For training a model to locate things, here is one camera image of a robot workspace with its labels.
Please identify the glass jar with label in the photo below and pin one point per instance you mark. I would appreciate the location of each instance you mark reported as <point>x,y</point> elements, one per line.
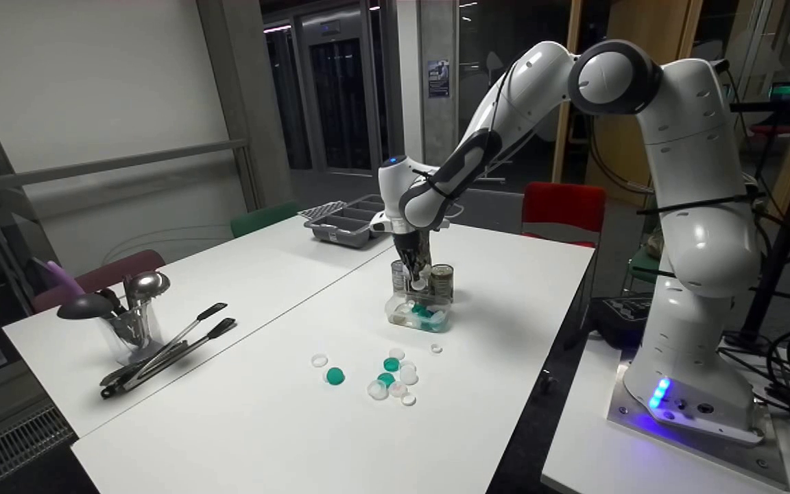
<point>396,271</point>

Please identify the tin can with label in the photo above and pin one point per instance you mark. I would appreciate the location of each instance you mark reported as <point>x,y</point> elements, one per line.
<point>443,283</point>

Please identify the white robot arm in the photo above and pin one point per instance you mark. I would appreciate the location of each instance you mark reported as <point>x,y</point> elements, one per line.
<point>699,204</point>

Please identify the grey cutlery tray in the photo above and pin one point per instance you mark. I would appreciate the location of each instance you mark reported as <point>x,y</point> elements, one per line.
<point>343,224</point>

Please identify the black metal tongs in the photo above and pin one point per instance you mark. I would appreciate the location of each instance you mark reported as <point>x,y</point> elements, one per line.
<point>123,381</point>

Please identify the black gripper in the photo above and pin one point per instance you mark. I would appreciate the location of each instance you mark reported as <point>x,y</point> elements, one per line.
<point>415,256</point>

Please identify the clear disc far left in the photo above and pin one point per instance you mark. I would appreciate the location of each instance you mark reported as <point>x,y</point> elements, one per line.
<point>318,360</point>

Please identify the green disc left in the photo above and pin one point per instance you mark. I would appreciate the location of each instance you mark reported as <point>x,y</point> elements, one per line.
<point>336,378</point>

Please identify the far green chair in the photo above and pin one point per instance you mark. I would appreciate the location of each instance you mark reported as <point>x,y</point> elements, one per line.
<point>262,219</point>

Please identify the maroon chair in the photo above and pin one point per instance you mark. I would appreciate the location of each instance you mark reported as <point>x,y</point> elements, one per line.
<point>66,286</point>

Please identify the green disc near lunchbox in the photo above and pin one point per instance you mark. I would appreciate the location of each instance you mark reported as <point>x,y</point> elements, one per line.
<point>391,363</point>

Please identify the red chair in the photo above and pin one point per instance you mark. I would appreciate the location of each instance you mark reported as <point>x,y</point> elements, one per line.
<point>562,204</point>

